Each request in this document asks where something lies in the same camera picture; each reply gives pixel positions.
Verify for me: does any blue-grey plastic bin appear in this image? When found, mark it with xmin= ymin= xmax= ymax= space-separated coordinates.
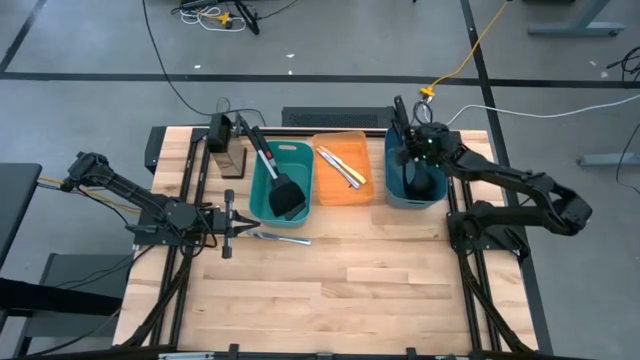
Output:
xmin=383 ymin=127 xmax=449 ymax=210

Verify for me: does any long black floor cable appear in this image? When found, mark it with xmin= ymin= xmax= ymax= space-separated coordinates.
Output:
xmin=141 ymin=0 xmax=269 ymax=126

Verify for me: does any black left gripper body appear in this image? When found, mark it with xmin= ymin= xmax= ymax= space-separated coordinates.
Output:
xmin=202 ymin=188 xmax=236 ymax=260

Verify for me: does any black floor stand leg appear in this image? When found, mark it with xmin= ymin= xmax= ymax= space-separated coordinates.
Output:
xmin=233 ymin=0 xmax=261 ymax=36

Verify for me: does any black upright box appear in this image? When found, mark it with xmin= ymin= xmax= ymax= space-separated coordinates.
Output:
xmin=206 ymin=112 xmax=248 ymax=180

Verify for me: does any thin black cable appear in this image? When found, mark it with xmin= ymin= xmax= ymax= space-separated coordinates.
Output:
xmin=614 ymin=122 xmax=640 ymax=196

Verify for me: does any black cable bundle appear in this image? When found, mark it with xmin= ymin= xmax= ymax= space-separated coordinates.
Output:
xmin=604 ymin=47 xmax=640 ymax=81

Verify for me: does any orange plastic bin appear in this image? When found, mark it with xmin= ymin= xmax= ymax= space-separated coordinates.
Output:
xmin=312 ymin=130 xmax=376 ymax=207

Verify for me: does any white power cable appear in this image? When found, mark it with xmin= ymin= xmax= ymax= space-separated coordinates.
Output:
xmin=444 ymin=93 xmax=640 ymax=127

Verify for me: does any large black spoon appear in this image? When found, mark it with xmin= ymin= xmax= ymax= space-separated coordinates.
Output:
xmin=393 ymin=94 xmax=437 ymax=199

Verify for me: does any teal plastic bin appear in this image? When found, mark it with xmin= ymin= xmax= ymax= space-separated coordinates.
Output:
xmin=248 ymin=139 xmax=315 ymax=229

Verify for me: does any black looped cable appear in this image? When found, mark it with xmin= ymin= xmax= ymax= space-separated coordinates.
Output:
xmin=412 ymin=98 xmax=434 ymax=124

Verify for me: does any silver butter knife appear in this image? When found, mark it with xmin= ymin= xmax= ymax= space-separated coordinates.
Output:
xmin=246 ymin=229 xmax=313 ymax=246

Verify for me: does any yellow cable with plug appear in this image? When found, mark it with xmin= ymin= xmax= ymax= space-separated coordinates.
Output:
xmin=419 ymin=0 xmax=511 ymax=97

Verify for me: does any silver table knife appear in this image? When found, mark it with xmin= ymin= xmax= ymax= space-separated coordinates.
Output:
xmin=315 ymin=146 xmax=362 ymax=191

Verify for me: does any black aluminium frame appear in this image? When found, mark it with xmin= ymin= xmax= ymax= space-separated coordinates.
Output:
xmin=112 ymin=124 xmax=555 ymax=360

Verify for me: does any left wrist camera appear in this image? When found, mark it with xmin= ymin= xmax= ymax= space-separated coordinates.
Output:
xmin=204 ymin=208 xmax=226 ymax=235

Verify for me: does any yellow arm cable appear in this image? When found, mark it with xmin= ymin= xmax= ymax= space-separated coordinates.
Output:
xmin=37 ymin=175 xmax=141 ymax=215

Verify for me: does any grey desk foot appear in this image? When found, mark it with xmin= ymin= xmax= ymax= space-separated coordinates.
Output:
xmin=577 ymin=152 xmax=640 ymax=168
xmin=527 ymin=0 xmax=626 ymax=37

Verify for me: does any black vented case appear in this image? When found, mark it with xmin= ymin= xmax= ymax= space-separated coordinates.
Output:
xmin=281 ymin=106 xmax=401 ymax=129

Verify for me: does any black turner red-button handle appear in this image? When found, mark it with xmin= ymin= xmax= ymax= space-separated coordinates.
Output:
xmin=251 ymin=124 xmax=308 ymax=222

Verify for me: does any black side table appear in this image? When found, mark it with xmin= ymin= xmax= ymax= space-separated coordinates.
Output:
xmin=0 ymin=162 xmax=44 ymax=266

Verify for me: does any white coiled cable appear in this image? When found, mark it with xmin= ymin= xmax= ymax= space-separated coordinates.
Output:
xmin=178 ymin=5 xmax=249 ymax=34

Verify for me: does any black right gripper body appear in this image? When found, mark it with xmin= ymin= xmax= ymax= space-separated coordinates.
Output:
xmin=412 ymin=122 xmax=459 ymax=169

